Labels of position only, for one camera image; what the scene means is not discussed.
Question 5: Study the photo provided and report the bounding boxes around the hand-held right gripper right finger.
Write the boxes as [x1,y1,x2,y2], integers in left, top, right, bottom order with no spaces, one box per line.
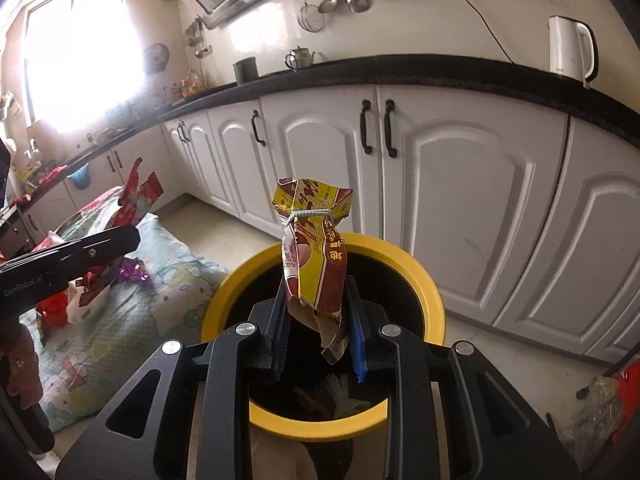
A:
[346,275,581,480]

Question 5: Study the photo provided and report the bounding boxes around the white electric kettle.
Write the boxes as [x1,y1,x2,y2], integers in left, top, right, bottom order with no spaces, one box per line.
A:
[548,15,598,90]

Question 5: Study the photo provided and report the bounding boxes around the metal teapot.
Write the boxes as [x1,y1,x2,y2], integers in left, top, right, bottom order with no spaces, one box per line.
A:
[285,46,316,71]

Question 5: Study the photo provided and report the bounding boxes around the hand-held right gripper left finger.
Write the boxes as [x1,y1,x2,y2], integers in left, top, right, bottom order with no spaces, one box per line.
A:
[55,280,292,480]

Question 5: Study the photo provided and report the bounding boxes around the red white wrapper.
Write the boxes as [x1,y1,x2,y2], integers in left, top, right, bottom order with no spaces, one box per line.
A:
[65,255,126,311]

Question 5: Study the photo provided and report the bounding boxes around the dish rack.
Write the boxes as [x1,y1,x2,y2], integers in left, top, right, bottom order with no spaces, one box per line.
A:
[105,102,138,131]

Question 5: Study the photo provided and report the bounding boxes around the white kitchen cabinets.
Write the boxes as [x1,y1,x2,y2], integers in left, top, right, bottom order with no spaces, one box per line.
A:
[20,77,640,366]

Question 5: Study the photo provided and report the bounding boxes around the yellow brown snack packet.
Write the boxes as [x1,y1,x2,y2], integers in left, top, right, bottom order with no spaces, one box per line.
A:
[271,176,354,365]

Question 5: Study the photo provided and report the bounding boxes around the clear plastic bag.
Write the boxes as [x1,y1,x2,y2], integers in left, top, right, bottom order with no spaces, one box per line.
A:
[555,375,626,456]

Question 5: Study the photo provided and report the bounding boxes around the window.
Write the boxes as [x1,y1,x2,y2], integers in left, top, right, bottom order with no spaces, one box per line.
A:
[22,0,141,126]

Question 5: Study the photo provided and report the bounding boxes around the red snack packet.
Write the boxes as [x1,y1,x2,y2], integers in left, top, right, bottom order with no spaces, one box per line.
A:
[111,157,165,228]

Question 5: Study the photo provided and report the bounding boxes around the yellow rimmed black bin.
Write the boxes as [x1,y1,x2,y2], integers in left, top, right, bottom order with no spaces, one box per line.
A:
[200,232,446,442]

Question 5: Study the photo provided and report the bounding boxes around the red crumpled packet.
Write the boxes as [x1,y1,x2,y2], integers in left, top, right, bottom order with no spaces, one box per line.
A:
[35,290,68,333]

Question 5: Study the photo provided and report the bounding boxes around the purple foil snack packet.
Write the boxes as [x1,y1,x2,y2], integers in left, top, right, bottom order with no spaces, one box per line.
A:
[117,256,153,288]

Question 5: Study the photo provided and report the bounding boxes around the blue hanging basket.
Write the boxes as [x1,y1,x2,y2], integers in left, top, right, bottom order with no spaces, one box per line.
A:
[67,165,92,191]

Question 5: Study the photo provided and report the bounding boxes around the small round fan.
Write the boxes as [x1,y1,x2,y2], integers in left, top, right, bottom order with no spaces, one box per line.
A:
[142,43,170,75]

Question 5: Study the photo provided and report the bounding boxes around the black power cable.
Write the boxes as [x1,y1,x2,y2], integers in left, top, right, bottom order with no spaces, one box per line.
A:
[451,0,517,64]

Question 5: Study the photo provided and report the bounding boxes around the group of seasoning bottles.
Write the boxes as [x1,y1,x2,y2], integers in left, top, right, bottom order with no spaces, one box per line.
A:
[170,70,206,100]

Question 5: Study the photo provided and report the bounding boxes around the patterned cloth covered table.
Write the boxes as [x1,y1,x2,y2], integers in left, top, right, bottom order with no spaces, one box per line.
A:
[20,187,226,433]

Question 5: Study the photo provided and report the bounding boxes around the red cloth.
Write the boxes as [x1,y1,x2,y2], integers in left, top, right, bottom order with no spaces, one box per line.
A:
[37,166,68,188]

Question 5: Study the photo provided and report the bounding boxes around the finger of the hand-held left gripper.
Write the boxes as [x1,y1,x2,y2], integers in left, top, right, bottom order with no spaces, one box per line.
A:
[47,225,141,281]

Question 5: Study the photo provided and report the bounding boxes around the black canister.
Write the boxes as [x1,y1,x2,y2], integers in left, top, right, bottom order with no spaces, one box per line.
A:
[233,57,259,85]

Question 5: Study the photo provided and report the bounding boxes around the person's left hand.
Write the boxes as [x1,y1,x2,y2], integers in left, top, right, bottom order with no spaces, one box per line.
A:
[0,320,45,411]

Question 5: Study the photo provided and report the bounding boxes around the white crumpled paper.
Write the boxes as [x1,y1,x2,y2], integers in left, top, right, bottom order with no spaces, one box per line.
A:
[295,372,373,421]

